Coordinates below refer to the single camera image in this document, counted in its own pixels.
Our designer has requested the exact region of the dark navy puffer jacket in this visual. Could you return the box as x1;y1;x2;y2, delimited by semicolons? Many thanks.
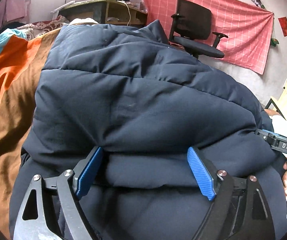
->
9;21;287;239

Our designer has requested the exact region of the colourful block bed sheet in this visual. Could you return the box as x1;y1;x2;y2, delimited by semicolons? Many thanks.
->
0;29;60;239

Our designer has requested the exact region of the floral pillow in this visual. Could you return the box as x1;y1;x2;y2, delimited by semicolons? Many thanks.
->
16;15;69;41

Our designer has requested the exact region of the black office chair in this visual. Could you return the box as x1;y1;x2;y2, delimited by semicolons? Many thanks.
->
168;0;228;59

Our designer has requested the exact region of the wooden desk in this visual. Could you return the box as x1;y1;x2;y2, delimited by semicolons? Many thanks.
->
58;0;147;28

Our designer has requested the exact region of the red paper on wall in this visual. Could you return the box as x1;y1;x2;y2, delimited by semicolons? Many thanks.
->
278;17;287;37

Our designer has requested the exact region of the pink checked wall cloth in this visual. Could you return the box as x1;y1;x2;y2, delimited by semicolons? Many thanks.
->
143;0;274;74

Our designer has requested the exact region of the white charging cable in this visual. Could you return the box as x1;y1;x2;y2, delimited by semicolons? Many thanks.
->
110;0;132;27

